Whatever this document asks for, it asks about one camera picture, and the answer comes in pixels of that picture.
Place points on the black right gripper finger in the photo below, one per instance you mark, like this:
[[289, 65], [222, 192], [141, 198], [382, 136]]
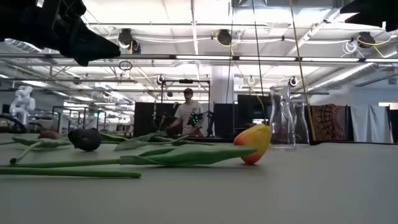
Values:
[[357, 13], [370, 6]]

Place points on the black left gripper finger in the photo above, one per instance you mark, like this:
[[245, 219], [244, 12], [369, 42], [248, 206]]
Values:
[[93, 39], [105, 54]]

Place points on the dark red artificial tulip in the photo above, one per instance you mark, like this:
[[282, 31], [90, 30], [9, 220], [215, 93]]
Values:
[[48, 134]]

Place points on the yellow orange artificial tulip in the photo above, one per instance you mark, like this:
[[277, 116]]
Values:
[[255, 140]]

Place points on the black background robot arm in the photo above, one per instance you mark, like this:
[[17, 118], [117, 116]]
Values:
[[194, 119]]

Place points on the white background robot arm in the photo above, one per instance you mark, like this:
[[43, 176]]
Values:
[[21, 102]]

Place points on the clear glass vase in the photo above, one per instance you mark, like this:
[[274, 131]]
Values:
[[281, 118], [303, 124]]

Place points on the black partition panel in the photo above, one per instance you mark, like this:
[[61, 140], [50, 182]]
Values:
[[224, 119], [144, 118]]

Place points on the ceiling light bar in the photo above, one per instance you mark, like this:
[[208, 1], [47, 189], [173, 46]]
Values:
[[202, 57]]

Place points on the person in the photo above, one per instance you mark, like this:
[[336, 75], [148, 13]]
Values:
[[188, 113]]

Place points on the black curved tube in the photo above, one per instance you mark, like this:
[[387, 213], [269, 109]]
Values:
[[14, 119]]

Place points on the white hanging sheet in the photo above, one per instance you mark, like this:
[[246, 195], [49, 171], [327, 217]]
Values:
[[370, 123]]

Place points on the black monitor screen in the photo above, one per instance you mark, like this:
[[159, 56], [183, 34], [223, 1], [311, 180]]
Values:
[[252, 109]]

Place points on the black metal shelf frame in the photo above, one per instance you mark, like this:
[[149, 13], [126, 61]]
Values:
[[77, 107]]

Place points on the black metal camera frame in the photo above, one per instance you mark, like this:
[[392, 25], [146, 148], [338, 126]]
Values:
[[186, 81]]

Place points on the patterned wall tapestry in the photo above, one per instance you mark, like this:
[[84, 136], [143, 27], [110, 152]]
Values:
[[329, 121]]

